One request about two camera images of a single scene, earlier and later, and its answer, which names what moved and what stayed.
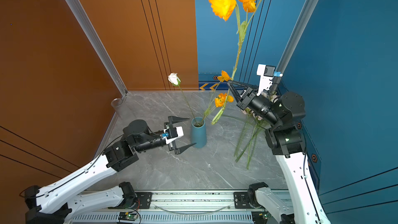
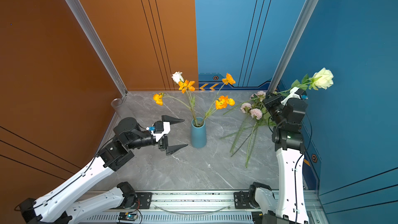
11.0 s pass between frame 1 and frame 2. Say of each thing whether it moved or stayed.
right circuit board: stayed
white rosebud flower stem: moved
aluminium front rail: stayed
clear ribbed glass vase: stayed
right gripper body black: moved
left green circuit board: stayed
